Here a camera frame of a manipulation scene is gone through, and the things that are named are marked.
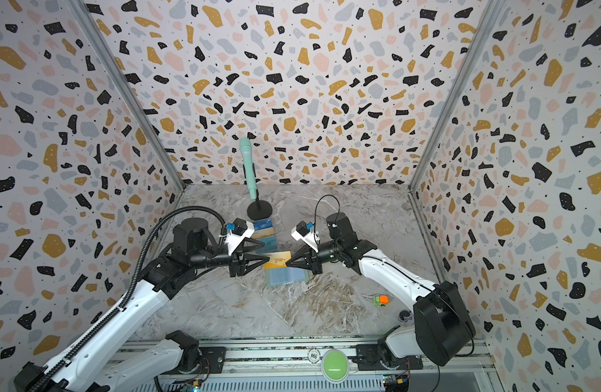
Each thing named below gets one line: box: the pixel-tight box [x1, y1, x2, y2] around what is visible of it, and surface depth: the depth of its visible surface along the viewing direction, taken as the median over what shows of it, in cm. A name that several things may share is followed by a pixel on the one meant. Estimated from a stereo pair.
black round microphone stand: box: [246, 187, 273, 221], surface depth 112 cm
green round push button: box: [322, 351, 349, 382], surface depth 74 cm
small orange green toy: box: [373, 295, 390, 307], surface depth 86 cm
